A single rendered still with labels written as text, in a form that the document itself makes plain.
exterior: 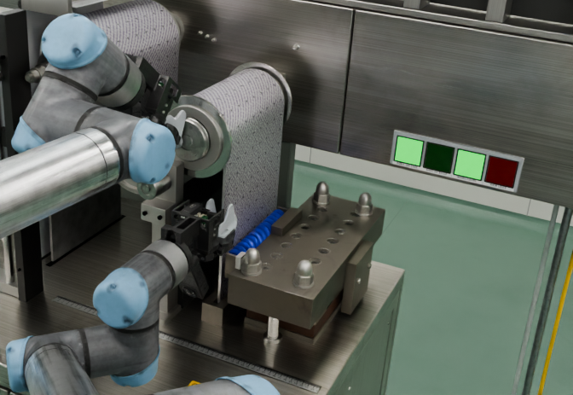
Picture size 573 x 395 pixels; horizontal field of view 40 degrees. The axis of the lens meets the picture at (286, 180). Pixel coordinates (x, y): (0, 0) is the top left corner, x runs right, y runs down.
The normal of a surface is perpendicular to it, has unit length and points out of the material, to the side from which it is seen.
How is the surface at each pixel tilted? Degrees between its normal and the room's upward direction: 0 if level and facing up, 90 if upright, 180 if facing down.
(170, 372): 0
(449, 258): 0
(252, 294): 90
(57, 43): 51
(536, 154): 90
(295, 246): 0
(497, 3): 90
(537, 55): 90
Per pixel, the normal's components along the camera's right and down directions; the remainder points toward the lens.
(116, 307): -0.40, 0.35
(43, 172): 0.67, -0.42
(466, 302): 0.07, -0.91
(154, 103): -0.26, -0.30
